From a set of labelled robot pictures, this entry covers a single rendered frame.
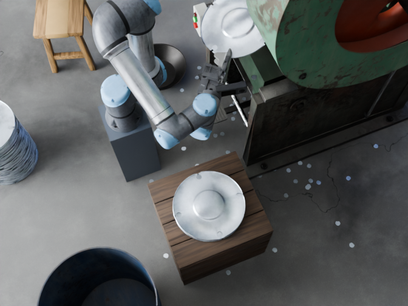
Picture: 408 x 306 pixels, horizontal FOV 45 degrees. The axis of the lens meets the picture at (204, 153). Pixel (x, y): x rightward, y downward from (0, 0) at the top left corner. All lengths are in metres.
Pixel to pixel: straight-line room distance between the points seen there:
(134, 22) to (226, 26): 0.44
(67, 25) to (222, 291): 1.46
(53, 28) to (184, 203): 1.12
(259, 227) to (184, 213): 0.30
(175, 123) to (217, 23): 0.53
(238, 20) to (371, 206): 1.13
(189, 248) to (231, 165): 0.39
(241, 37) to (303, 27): 0.68
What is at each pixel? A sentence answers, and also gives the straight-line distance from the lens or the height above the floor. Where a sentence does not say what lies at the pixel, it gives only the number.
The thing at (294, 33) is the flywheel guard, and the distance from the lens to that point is 1.23.
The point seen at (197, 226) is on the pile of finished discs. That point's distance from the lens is 1.97.
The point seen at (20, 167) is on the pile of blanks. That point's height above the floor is 0.11.
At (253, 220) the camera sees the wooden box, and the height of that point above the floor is 0.35.
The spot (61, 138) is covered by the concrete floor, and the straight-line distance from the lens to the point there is 2.64.
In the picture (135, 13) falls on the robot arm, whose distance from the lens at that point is 1.59.
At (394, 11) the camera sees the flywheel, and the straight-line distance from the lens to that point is 1.60.
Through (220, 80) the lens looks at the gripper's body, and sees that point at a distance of 1.77.
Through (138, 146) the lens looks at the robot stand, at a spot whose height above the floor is 0.33.
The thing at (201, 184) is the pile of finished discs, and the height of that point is 0.37.
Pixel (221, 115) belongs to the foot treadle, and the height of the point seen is 0.16.
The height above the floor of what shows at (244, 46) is 0.78.
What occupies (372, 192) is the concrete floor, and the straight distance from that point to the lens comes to 2.54.
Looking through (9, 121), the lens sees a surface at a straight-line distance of 2.37.
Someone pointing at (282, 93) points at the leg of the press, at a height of 0.64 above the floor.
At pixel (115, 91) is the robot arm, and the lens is 1.90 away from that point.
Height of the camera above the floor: 2.26
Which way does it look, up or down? 65 degrees down
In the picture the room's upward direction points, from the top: 1 degrees counter-clockwise
